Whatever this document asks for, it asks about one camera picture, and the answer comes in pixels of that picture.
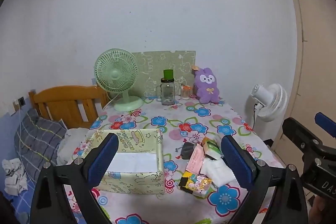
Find yellow cartoon tissue pack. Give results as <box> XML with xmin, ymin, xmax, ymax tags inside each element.
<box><xmin>178</xmin><ymin>171</ymin><xmax>212</xmax><ymax>198</ymax></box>

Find green tissue pack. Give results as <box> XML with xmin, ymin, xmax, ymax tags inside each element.
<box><xmin>201</xmin><ymin>137</ymin><xmax>223</xmax><ymax>160</ymax></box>

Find pink tissue pack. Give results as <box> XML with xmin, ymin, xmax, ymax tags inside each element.
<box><xmin>186</xmin><ymin>144</ymin><xmax>205</xmax><ymax>174</ymax></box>

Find grey drawstring pouch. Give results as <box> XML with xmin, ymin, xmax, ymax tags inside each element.
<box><xmin>175</xmin><ymin>141</ymin><xmax>195</xmax><ymax>160</ymax></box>

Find beige door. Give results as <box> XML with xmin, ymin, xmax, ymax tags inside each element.
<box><xmin>285</xmin><ymin>0</ymin><xmax>335</xmax><ymax>147</ymax></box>

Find crumpled white cloth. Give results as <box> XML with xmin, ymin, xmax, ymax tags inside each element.
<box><xmin>2</xmin><ymin>158</ymin><xmax>28</xmax><ymax>196</ymax></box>

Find white standing fan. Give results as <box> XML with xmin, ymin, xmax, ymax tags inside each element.
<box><xmin>250</xmin><ymin>84</ymin><xmax>288</xmax><ymax>128</ymax></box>

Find grey plaid pillow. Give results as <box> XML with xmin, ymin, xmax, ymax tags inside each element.
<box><xmin>14</xmin><ymin>109</ymin><xmax>67</xmax><ymax>183</ymax></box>

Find white blanket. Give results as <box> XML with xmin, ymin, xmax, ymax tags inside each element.
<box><xmin>56</xmin><ymin>127</ymin><xmax>89</xmax><ymax>165</ymax></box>

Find yellow cartoon storage box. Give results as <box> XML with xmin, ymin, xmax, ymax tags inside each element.
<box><xmin>81</xmin><ymin>128</ymin><xmax>165</xmax><ymax>194</ymax></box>

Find purple plush bunny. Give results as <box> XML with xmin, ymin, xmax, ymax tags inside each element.
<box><xmin>192</xmin><ymin>66</ymin><xmax>219</xmax><ymax>104</ymax></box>

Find floral tablecloth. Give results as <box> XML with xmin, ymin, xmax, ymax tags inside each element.
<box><xmin>72</xmin><ymin>97</ymin><xmax>280</xmax><ymax>223</ymax></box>

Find toothpick jar orange lid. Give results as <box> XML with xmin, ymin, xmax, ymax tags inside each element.
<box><xmin>180</xmin><ymin>85</ymin><xmax>193</xmax><ymax>100</ymax></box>

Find green desk fan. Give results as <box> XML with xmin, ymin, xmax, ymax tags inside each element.
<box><xmin>94</xmin><ymin>48</ymin><xmax>143</xmax><ymax>112</ymax></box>

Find glass mason jar mug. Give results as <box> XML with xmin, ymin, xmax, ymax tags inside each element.
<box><xmin>155</xmin><ymin>69</ymin><xmax>175</xmax><ymax>106</ymax></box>

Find green patterned board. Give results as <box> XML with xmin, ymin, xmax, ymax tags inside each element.
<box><xmin>129</xmin><ymin>51</ymin><xmax>196</xmax><ymax>97</ymax></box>

